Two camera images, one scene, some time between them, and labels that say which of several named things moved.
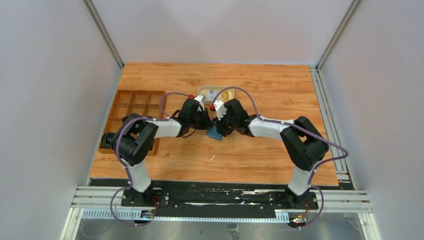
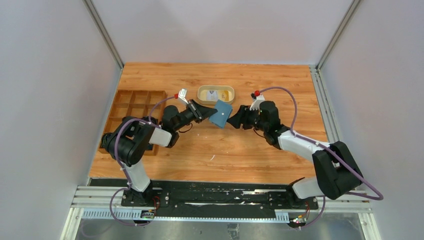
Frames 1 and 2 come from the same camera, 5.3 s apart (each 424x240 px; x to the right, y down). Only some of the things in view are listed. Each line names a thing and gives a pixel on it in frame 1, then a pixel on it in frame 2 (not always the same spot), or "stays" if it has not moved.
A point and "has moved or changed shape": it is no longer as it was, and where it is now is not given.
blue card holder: [212, 132] has moved or changed shape
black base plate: [219, 197] stays
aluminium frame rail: [345, 177] stays
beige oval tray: [210, 91] stays
